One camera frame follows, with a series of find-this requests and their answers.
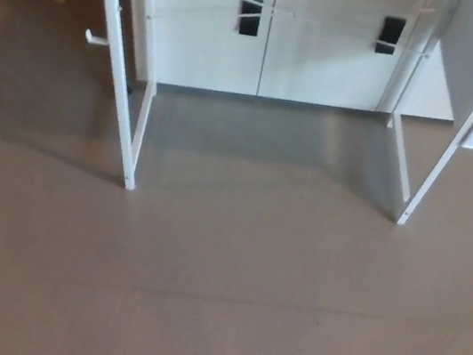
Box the white desk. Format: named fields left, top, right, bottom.
left=58, top=0, right=473, bottom=246

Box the white desk hook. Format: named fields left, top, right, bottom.
left=83, top=28, right=114, bottom=50

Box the white cabinet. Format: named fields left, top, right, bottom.
left=106, top=0, right=473, bottom=133

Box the black cabinet handle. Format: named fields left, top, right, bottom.
left=236, top=0, right=265, bottom=38
left=373, top=14, right=407, bottom=58

